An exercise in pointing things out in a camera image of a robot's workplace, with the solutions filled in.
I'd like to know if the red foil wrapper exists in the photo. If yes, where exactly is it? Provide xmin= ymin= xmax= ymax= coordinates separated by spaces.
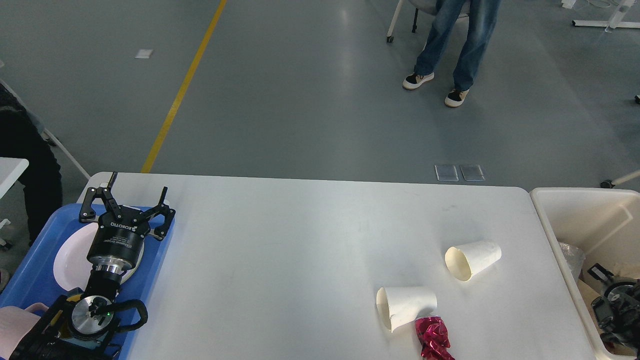
xmin=414 ymin=316 xmax=455 ymax=360

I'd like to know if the light green plate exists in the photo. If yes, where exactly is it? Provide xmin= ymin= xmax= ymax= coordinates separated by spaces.
xmin=62 ymin=260 xmax=141 ymax=293

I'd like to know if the person in dark clothes left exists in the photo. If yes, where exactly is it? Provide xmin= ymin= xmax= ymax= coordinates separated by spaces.
xmin=0 ymin=82 xmax=63 ymax=293

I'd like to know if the chair caster right edge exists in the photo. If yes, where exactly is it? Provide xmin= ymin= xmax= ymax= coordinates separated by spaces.
xmin=599 ymin=170 xmax=640 ymax=189

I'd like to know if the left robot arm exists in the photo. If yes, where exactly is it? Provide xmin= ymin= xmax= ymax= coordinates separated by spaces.
xmin=1 ymin=173 xmax=176 ymax=360

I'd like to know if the pink mug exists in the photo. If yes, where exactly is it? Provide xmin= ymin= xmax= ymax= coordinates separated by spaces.
xmin=0 ymin=302 xmax=49 ymax=360

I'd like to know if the beige plastic bin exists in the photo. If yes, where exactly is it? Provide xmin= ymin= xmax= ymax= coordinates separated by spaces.
xmin=530 ymin=187 xmax=640 ymax=360

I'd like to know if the pink plate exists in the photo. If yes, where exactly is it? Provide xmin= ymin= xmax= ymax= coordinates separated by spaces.
xmin=52 ymin=222 xmax=145 ymax=293

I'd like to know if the white paper cup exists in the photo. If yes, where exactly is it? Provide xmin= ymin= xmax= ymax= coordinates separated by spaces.
xmin=444 ymin=240 xmax=502 ymax=281
xmin=375 ymin=285 xmax=438 ymax=333

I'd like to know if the white stand base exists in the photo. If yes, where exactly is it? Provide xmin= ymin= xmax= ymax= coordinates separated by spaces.
xmin=561 ymin=0 xmax=640 ymax=33

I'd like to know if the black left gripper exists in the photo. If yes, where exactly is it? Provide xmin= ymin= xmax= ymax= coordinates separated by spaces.
xmin=78 ymin=171 xmax=176 ymax=276

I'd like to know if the silver foil bag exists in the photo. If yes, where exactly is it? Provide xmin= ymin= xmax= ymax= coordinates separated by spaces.
xmin=558 ymin=241 xmax=586 ymax=283

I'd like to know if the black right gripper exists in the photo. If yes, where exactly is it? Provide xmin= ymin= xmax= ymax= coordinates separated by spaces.
xmin=587 ymin=263 xmax=640 ymax=351

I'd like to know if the person in blue jeans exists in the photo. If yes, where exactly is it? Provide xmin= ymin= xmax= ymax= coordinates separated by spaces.
xmin=402 ymin=0 xmax=502 ymax=109

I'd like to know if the white office chair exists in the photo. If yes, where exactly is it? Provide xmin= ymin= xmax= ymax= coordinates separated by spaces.
xmin=385 ymin=0 xmax=471 ymax=44

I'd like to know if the white rolling stand left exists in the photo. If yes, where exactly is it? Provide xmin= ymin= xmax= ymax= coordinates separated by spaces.
xmin=42 ymin=128 xmax=91 ymax=181

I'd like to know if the white side table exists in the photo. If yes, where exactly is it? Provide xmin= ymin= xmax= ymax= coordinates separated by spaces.
xmin=0 ymin=157 xmax=29 ymax=199

